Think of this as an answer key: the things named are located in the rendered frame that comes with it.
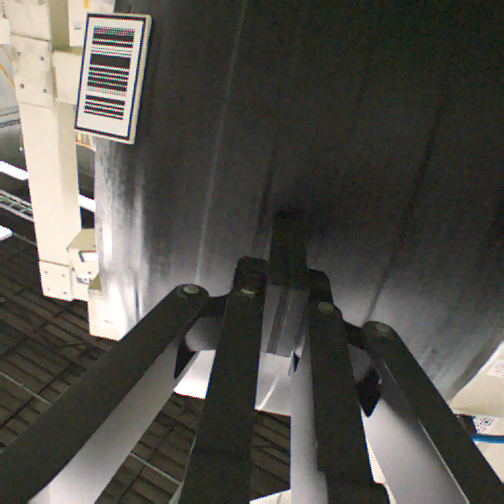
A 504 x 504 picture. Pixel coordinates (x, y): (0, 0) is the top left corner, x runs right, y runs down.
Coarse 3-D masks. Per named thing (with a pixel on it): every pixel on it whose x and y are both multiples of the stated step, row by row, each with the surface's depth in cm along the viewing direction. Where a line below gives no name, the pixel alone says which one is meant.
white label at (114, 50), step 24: (96, 24) 20; (120, 24) 19; (144, 24) 19; (96, 48) 20; (120, 48) 20; (144, 48) 19; (96, 72) 20; (120, 72) 20; (96, 96) 21; (120, 96) 20; (96, 120) 21; (120, 120) 20
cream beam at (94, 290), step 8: (96, 280) 89; (88, 288) 87; (96, 288) 87; (88, 296) 88; (96, 296) 88; (88, 304) 90; (96, 304) 89; (96, 312) 90; (96, 320) 92; (96, 328) 94; (104, 328) 93; (112, 328) 93; (104, 336) 95; (112, 336) 95; (120, 336) 94
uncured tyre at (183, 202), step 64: (128, 0) 21; (192, 0) 18; (256, 0) 18; (320, 0) 18; (384, 0) 18; (448, 0) 18; (192, 64) 19; (256, 64) 18; (320, 64) 18; (384, 64) 18; (448, 64) 18; (192, 128) 19; (256, 128) 19; (320, 128) 19; (384, 128) 19; (448, 128) 19; (128, 192) 22; (192, 192) 20; (256, 192) 20; (320, 192) 20; (384, 192) 20; (448, 192) 19; (128, 256) 23; (192, 256) 22; (256, 256) 21; (320, 256) 21; (384, 256) 21; (448, 256) 20; (128, 320) 27; (384, 320) 23; (448, 320) 22; (192, 384) 31; (448, 384) 26
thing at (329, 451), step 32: (320, 320) 13; (320, 352) 12; (320, 384) 10; (352, 384) 11; (320, 416) 9; (352, 416) 10; (320, 448) 9; (352, 448) 9; (320, 480) 8; (352, 480) 8
